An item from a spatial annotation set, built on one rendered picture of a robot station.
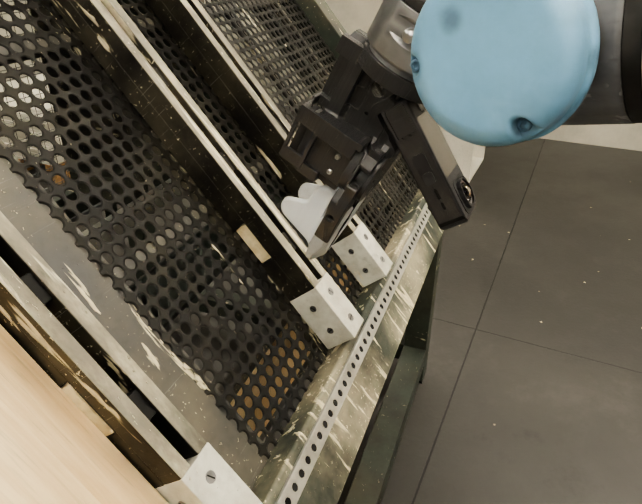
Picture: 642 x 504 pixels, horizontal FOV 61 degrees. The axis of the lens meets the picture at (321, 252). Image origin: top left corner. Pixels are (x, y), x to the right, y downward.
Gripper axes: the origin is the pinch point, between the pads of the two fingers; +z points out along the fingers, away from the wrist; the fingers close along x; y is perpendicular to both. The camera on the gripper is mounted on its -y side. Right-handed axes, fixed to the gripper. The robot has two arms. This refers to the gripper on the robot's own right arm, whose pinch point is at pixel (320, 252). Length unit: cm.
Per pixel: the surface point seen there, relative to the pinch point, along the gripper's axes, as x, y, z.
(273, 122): -56, 31, 23
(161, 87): -31, 43, 16
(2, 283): 12.6, 26.4, 19.8
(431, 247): -91, -14, 47
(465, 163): -347, -11, 124
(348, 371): -28, -12, 41
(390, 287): -58, -10, 42
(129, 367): 7.1, 11.7, 26.4
